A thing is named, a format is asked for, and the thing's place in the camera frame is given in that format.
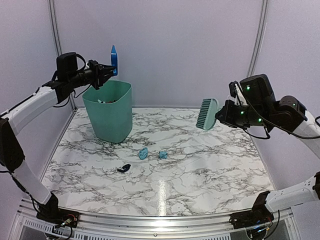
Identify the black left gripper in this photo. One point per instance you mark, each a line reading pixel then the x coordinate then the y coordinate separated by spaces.
pixel 102 69

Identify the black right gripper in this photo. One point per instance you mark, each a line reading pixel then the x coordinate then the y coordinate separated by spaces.
pixel 228 116

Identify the blue plastic dustpan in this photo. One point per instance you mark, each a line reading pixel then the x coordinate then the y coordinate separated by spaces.
pixel 114 60

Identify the green hand brush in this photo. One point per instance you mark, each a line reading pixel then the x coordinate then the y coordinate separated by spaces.
pixel 207 115

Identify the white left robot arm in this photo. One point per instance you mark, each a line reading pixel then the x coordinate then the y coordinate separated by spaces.
pixel 15 119

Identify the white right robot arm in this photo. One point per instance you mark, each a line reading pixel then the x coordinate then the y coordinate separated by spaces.
pixel 290 150

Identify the paper scraps inside bin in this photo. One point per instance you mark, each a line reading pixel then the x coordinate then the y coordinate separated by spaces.
pixel 106 102

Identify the green plastic waste bin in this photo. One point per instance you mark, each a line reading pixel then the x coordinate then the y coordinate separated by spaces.
pixel 110 122

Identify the light blue white paper scrap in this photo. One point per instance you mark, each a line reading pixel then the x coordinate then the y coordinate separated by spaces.
pixel 163 155

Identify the black paper scrap left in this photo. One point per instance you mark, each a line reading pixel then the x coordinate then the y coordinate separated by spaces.
pixel 124 168

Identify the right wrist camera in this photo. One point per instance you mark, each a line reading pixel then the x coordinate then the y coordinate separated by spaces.
pixel 257 89

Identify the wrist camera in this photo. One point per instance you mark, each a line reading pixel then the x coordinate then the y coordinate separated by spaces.
pixel 257 89
pixel 67 65

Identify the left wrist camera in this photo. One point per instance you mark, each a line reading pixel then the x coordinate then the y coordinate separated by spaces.
pixel 67 65

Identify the right aluminium frame post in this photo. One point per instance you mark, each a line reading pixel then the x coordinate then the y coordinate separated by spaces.
pixel 259 38

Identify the aluminium frame post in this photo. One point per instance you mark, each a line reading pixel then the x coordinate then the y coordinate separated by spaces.
pixel 54 26
pixel 259 38

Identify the left aluminium frame post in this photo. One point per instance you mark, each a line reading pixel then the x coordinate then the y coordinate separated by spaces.
pixel 54 26

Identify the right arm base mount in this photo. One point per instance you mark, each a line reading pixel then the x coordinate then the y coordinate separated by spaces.
pixel 248 218

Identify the aluminium front rail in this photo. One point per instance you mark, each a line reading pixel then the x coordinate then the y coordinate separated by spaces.
pixel 102 226

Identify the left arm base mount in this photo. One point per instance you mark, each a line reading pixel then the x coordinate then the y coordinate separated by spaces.
pixel 65 217

